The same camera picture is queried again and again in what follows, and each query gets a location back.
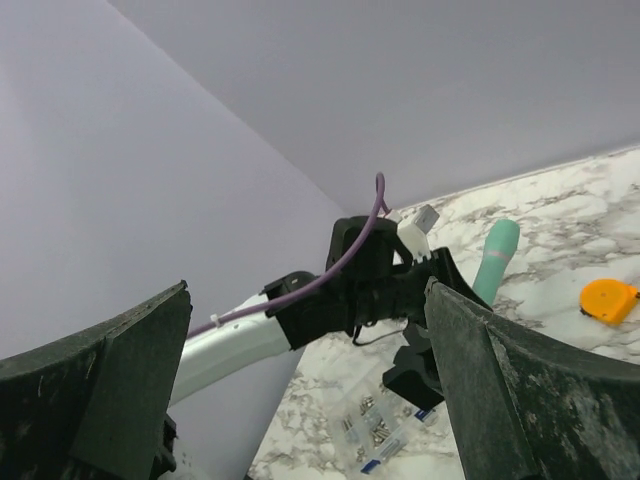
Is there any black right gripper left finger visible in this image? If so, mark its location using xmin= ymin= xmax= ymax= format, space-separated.
xmin=1 ymin=282 xmax=191 ymax=479

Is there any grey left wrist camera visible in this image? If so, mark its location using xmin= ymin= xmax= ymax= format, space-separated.
xmin=384 ymin=204 xmax=439 ymax=263

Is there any mint green microphone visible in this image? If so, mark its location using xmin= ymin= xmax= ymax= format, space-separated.
xmin=472 ymin=219 xmax=520 ymax=307

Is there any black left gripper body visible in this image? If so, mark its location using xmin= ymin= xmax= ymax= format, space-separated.
xmin=345 ymin=259 xmax=435 ymax=345

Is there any orange tape measure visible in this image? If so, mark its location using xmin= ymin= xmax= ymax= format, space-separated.
xmin=579 ymin=279 xmax=639 ymax=326

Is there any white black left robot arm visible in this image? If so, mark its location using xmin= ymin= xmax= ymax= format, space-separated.
xmin=169 ymin=216 xmax=485 ymax=405

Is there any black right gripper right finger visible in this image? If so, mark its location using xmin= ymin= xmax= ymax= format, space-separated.
xmin=425 ymin=280 xmax=639 ymax=479

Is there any clear plastic screw box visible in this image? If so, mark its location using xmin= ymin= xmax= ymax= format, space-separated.
xmin=328 ymin=380 xmax=434 ymax=479

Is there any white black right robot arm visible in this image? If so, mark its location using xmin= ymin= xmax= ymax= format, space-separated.
xmin=1 ymin=273 xmax=639 ymax=479

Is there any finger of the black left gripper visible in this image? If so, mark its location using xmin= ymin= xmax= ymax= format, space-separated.
xmin=432 ymin=247 xmax=491 ymax=310
xmin=382 ymin=323 xmax=444 ymax=409

